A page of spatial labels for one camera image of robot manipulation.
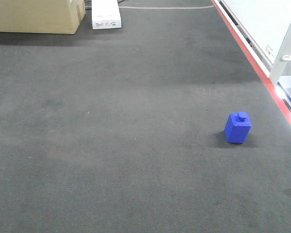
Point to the blue block part with knob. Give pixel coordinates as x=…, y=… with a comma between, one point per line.
x=237, y=127

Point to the red conveyor side rail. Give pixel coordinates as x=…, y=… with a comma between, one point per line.
x=253, y=59

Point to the brown cardboard box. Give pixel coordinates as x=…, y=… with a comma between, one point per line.
x=41, y=16

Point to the white machine frame post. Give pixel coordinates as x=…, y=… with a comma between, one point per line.
x=282, y=58

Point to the white long carton box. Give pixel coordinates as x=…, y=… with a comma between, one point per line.
x=105, y=14

